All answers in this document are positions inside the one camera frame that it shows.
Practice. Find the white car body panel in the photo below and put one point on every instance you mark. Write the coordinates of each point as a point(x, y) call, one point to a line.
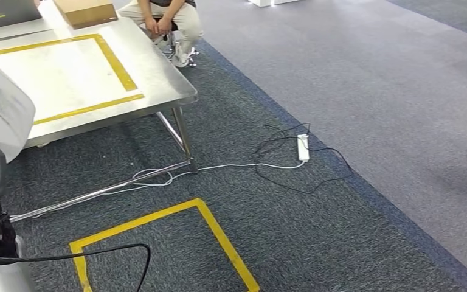
point(0, 113)

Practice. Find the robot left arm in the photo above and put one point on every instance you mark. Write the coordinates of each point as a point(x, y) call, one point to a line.
point(0, 278)

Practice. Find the stainless steel workbench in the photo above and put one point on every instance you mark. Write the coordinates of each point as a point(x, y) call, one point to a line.
point(157, 80)

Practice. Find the grey laptop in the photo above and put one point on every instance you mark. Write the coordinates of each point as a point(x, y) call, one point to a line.
point(8, 12)

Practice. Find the large yellow tape rectangle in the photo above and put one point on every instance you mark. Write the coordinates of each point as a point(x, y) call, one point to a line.
point(116, 68)

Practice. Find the brown cardboard box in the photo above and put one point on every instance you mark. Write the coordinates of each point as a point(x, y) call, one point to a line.
point(84, 14)

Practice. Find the chrome swivel stool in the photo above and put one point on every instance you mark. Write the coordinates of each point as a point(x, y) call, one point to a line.
point(172, 42)

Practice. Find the yellow floor tape outline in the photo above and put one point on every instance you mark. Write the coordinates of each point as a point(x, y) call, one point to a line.
point(217, 233)

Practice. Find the person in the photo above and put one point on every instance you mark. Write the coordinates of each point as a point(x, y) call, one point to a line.
point(185, 24)

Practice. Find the white power strip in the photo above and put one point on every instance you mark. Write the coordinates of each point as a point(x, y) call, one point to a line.
point(303, 149)

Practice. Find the white display plinth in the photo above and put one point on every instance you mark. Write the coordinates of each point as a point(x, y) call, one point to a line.
point(265, 2)

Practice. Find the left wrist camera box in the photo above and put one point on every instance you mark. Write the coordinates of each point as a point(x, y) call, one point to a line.
point(4, 241)

